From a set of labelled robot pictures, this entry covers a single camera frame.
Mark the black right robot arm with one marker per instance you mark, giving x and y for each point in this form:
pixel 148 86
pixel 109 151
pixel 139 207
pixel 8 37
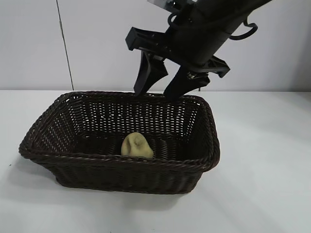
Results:
pixel 230 9

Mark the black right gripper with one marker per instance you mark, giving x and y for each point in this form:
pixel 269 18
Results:
pixel 199 41

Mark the dark brown woven wicker basket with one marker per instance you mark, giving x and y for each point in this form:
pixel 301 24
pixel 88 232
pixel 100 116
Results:
pixel 97 170

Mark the pale yellow egg yolk pastry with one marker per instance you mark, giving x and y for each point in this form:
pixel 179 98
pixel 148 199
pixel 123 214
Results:
pixel 136 148

